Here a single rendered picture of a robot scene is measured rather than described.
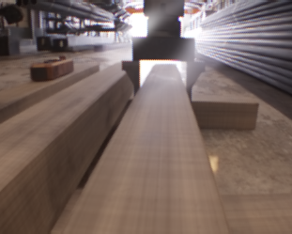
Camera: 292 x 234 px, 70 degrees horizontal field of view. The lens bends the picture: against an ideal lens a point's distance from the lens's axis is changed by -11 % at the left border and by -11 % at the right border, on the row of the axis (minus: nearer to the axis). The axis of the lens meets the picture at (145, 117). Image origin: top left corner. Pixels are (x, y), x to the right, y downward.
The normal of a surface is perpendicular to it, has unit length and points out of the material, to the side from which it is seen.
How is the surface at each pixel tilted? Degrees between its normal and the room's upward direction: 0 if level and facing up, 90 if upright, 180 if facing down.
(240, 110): 90
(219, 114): 90
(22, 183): 90
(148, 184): 0
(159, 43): 90
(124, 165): 0
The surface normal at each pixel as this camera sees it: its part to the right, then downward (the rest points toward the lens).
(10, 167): 0.00, -0.95
